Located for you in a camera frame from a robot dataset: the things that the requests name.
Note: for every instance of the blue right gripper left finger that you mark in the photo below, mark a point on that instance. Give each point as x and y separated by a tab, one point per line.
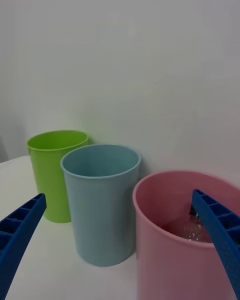
17	240

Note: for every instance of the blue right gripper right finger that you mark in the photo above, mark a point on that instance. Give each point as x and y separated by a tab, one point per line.
220	227

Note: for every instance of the clear plastic bottle black cap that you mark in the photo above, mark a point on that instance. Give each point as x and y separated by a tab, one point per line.
195	232

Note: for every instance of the pink plastic bin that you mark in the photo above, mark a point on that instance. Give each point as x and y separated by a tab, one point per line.
170	267

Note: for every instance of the green plastic bin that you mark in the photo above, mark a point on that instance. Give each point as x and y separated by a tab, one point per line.
50	180

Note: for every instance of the pale blue plastic bin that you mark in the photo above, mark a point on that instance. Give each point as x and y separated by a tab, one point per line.
100	217

